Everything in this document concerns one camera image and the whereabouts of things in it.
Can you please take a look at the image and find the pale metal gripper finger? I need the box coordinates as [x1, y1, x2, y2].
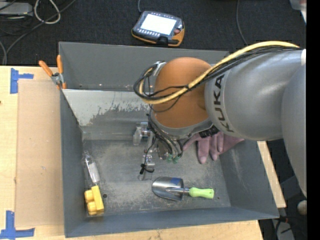
[132, 121, 152, 146]
[138, 154, 156, 182]

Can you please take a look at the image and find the grey metal bin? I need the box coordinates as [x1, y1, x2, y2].
[57, 41, 281, 239]

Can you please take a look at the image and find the yellow toy building block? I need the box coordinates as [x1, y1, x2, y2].
[83, 185, 105, 216]

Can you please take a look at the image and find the brown cardboard board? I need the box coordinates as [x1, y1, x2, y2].
[14, 78, 66, 230]

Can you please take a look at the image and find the metal scoop with green handle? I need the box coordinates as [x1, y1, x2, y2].
[151, 176, 215, 202]

